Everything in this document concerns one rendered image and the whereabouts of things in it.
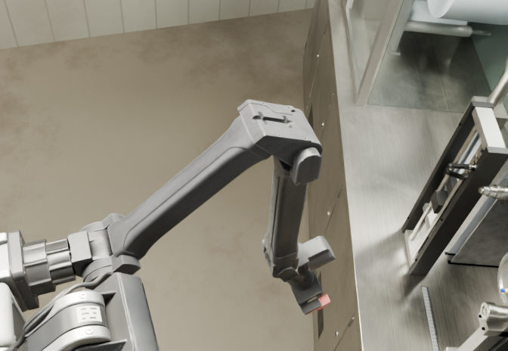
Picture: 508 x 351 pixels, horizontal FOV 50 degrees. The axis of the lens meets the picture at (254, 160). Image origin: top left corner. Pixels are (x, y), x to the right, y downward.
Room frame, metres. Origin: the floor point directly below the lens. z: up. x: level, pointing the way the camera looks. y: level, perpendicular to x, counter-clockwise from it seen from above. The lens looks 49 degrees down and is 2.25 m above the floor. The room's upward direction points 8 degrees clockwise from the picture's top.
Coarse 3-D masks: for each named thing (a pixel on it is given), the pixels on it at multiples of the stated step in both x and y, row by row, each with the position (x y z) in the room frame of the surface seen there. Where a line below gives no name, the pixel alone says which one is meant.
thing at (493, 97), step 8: (504, 72) 1.28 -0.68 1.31; (504, 80) 1.27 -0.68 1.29; (496, 88) 1.28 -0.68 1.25; (504, 88) 1.26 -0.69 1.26; (496, 96) 1.27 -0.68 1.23; (504, 96) 1.27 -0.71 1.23; (496, 104) 1.26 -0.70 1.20; (464, 112) 1.32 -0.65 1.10; (496, 112) 1.26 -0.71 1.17; (504, 112) 1.27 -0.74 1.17; (504, 120) 1.24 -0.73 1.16; (456, 128) 1.32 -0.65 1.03
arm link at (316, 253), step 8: (312, 240) 0.64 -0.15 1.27; (320, 240) 0.64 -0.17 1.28; (304, 248) 0.63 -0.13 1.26; (312, 248) 0.63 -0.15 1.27; (320, 248) 0.62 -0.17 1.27; (328, 248) 0.63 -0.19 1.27; (304, 256) 0.61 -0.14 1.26; (312, 256) 0.61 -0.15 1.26; (320, 256) 0.62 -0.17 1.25; (328, 256) 0.62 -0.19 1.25; (304, 264) 0.59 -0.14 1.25; (312, 264) 0.61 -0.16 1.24; (320, 264) 0.61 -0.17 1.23; (280, 272) 0.55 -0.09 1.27; (288, 272) 0.56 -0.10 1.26; (296, 272) 0.57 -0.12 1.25; (288, 280) 0.56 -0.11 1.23
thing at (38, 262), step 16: (16, 240) 0.41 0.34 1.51; (64, 240) 0.44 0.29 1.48; (16, 256) 0.38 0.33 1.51; (32, 256) 0.40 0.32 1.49; (48, 256) 0.40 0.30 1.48; (64, 256) 0.41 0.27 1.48; (16, 272) 0.36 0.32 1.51; (32, 272) 0.37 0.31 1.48; (48, 272) 0.38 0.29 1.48; (64, 272) 0.39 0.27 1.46; (32, 288) 0.36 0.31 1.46; (48, 288) 0.37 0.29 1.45; (32, 304) 0.35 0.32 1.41
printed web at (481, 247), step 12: (492, 204) 0.88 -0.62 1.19; (492, 216) 0.88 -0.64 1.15; (504, 216) 0.88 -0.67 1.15; (480, 228) 0.88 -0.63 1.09; (492, 228) 0.88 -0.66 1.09; (504, 228) 0.88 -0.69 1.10; (468, 240) 0.88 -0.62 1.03; (480, 240) 0.88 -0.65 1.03; (492, 240) 0.88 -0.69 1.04; (504, 240) 0.89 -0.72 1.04; (468, 252) 0.88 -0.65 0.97; (480, 252) 0.88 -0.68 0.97; (492, 252) 0.88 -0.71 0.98; (504, 252) 0.89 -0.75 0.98; (480, 264) 0.88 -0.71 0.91; (492, 264) 0.89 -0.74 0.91
